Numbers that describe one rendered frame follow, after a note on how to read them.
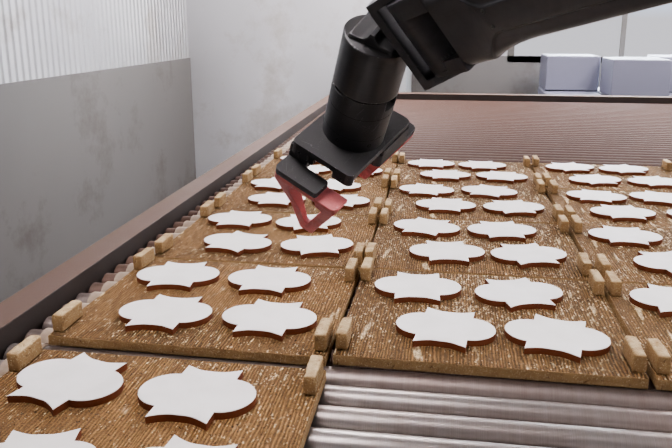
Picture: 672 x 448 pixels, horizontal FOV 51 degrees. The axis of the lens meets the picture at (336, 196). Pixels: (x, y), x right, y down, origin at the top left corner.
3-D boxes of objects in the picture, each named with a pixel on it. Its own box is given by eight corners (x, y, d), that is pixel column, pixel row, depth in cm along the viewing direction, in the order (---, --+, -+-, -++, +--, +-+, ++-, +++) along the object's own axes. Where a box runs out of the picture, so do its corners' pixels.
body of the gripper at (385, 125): (406, 134, 67) (427, 74, 62) (347, 192, 61) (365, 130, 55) (351, 101, 69) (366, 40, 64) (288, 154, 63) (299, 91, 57)
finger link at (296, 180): (362, 218, 70) (383, 152, 63) (321, 262, 66) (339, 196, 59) (308, 183, 72) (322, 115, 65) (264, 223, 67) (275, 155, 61)
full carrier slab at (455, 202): (564, 229, 159) (566, 211, 158) (382, 223, 164) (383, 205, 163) (541, 193, 192) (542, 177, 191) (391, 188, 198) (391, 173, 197)
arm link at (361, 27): (333, 27, 54) (400, 56, 53) (370, -12, 58) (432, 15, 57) (319, 95, 59) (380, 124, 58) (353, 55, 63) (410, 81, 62)
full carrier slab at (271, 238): (362, 275, 130) (362, 253, 129) (151, 264, 136) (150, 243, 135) (378, 223, 164) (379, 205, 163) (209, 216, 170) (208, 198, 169)
